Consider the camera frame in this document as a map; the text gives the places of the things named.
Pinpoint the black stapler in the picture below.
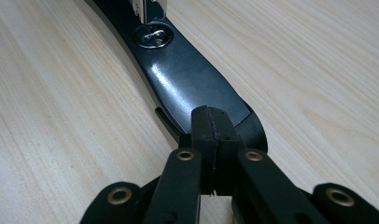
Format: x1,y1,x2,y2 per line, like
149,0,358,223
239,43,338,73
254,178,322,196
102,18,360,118
84,0,269,155

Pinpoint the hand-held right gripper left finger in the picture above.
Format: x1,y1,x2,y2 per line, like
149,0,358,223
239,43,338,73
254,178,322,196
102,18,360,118
178,105,218,196

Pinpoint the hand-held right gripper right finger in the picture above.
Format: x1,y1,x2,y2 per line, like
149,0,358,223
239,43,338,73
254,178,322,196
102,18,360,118
213,106,242,197

